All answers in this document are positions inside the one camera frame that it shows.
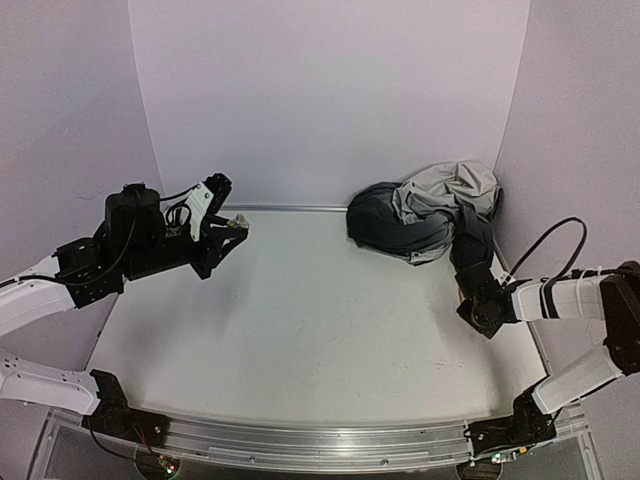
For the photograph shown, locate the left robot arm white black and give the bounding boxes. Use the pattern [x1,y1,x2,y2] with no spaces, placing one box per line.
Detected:
[1,173,250,437]

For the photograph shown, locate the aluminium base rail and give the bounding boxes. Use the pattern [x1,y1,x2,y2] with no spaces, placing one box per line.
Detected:
[47,394,596,469]

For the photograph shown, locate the small nail polish bottle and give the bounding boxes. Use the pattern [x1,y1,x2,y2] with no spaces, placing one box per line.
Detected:
[227,213,250,230]

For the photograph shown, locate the grey crumpled cloth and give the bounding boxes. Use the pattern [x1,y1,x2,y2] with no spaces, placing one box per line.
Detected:
[346,160,501,265]

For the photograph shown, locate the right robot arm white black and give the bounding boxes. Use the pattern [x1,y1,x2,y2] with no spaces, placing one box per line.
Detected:
[456,261,639,455]

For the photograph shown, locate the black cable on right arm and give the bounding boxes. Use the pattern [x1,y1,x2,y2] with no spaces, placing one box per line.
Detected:
[507,216,588,282]

